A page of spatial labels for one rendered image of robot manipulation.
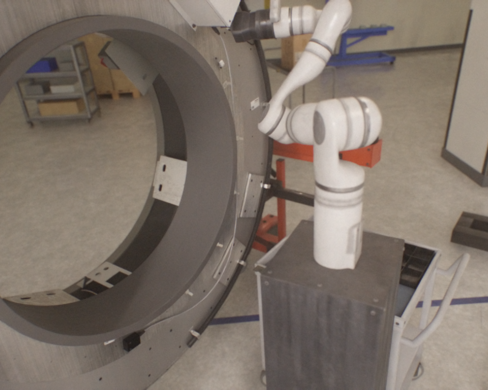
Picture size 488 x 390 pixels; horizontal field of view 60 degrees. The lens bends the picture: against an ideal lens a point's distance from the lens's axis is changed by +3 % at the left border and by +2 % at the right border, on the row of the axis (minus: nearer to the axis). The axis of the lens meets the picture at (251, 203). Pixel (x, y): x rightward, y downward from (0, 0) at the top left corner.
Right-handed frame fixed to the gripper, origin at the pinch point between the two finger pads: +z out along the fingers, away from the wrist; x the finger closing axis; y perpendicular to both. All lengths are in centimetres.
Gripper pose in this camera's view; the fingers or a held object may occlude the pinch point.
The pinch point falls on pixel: (210, 23)
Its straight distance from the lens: 127.4
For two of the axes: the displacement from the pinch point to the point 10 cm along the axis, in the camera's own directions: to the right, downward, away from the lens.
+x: 0.7, -9.5, 3.0
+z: -9.7, 0.0, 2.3
